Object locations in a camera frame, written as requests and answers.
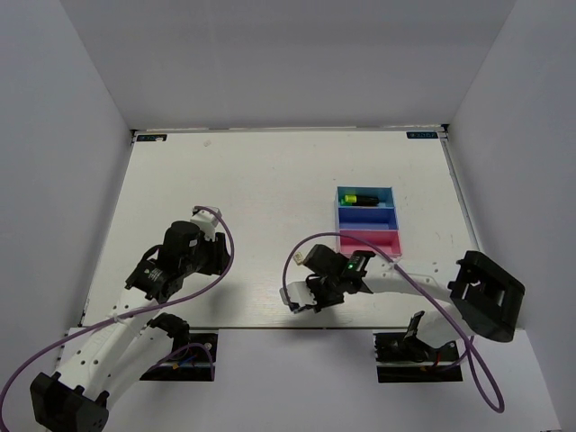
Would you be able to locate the small beige eraser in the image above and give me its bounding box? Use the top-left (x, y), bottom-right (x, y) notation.
top-left (292, 252), bottom-right (304, 265)

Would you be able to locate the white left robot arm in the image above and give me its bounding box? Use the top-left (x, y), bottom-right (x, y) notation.
top-left (30, 208), bottom-right (232, 431)

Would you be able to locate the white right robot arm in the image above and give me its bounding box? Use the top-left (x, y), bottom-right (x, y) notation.
top-left (287, 245), bottom-right (526, 359)

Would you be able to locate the three-compartment colour container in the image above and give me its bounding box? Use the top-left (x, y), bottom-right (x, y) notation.
top-left (334, 186), bottom-right (402, 257)

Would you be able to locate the left corner label sticker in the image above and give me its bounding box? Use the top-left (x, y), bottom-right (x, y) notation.
top-left (136, 134), bottom-right (167, 142)

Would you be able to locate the corner label sticker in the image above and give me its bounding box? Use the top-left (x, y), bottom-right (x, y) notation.
top-left (406, 130), bottom-right (438, 140)
top-left (136, 134), bottom-right (167, 142)

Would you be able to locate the right corner label sticker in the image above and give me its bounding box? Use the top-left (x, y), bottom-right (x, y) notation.
top-left (406, 130), bottom-right (438, 140)

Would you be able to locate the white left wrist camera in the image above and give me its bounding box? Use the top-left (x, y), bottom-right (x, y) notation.
top-left (190, 206), bottom-right (221, 241)

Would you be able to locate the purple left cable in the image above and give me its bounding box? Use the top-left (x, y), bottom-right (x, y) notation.
top-left (0, 205), bottom-right (238, 413)

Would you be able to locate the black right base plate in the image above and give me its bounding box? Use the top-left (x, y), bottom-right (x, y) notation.
top-left (373, 332), bottom-right (464, 384)

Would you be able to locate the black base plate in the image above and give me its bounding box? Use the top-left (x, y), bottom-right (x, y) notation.
top-left (139, 332), bottom-right (219, 383)
top-left (373, 332), bottom-right (464, 384)

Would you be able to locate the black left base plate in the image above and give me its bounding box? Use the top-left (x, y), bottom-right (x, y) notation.
top-left (139, 332), bottom-right (219, 383)

